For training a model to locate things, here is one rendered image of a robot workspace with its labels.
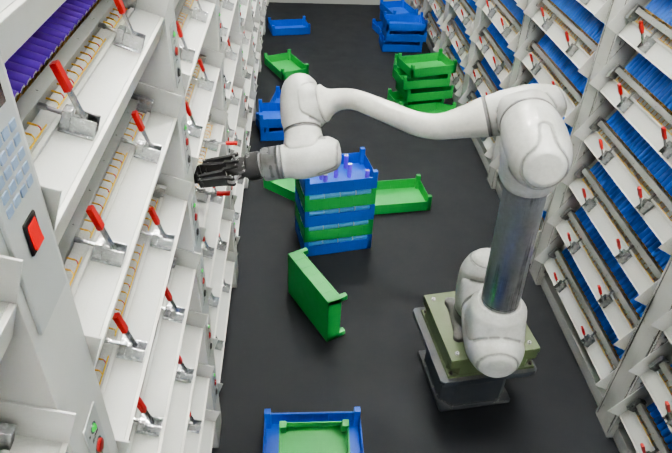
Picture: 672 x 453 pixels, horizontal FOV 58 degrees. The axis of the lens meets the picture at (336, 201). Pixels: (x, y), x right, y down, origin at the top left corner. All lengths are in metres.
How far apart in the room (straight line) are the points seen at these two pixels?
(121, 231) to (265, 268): 1.65
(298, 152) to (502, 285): 0.61
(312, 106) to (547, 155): 0.62
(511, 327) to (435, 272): 0.97
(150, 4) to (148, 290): 0.50
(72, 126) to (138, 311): 0.42
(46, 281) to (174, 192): 0.74
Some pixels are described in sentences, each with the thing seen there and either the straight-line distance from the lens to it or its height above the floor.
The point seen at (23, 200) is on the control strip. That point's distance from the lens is 0.57.
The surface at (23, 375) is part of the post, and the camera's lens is 0.65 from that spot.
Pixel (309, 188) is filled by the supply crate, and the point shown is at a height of 0.35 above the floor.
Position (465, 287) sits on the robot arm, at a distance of 1.82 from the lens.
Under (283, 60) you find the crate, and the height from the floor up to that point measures 0.00.
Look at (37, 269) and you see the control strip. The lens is 0.60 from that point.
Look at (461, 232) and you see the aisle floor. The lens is 2.83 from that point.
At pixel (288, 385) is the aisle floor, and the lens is 2.14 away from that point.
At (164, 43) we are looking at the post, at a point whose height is 1.29.
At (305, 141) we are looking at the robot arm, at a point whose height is 0.93.
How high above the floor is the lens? 1.71
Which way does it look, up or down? 36 degrees down
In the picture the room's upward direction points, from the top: 3 degrees clockwise
